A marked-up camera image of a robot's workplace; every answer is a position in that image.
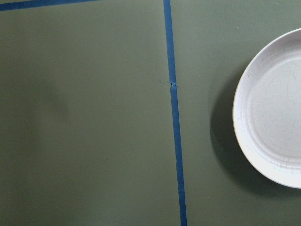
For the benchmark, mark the pink plate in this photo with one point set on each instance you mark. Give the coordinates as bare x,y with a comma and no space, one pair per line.
266,110

